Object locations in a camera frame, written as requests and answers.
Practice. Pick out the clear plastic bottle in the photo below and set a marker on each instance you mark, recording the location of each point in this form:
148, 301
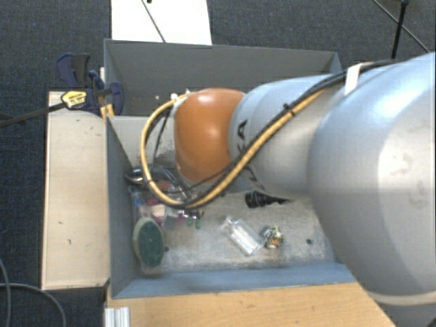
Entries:
144, 208

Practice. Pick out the round green scouring sponge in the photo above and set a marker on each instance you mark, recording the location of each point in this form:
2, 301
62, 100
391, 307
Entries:
150, 242

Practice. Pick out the grey metal bin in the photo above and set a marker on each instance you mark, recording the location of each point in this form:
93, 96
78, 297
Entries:
218, 250

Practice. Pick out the pale wood board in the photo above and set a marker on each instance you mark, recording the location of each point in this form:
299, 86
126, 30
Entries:
76, 196

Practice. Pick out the black cylinder on white bracket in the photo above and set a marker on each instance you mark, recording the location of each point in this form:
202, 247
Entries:
256, 199

